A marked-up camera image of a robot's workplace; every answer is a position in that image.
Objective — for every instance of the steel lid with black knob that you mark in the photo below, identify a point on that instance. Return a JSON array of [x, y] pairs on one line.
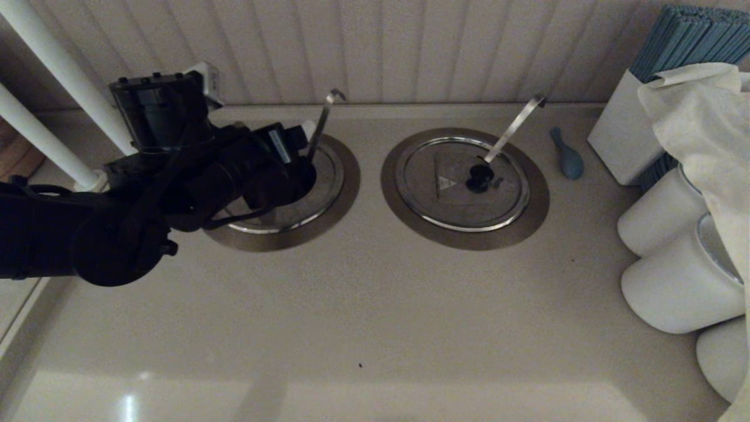
[[331, 176], [445, 211]]

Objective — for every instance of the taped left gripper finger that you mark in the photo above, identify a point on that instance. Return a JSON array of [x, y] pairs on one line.
[[309, 130], [281, 146]]

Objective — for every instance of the blue plastic spoon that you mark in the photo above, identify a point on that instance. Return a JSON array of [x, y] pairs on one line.
[[571, 164]]

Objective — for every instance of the white woven cloth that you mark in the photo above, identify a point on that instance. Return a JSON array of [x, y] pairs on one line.
[[703, 129]]

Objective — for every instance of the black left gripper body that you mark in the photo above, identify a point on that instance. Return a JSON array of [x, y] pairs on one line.
[[158, 114]]

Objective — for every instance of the white rectangular holder box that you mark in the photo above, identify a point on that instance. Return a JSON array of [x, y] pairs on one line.
[[627, 135]]

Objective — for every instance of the blue stick bundle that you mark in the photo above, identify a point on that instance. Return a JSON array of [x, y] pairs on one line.
[[659, 173], [685, 41]]

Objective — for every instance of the white cylindrical container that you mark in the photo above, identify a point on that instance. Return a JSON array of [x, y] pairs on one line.
[[656, 217], [674, 287], [720, 357]]

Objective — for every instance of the white metal pole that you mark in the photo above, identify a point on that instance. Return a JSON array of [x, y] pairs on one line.
[[55, 53], [35, 132]]

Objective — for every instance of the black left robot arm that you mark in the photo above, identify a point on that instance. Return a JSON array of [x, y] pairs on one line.
[[117, 246]]

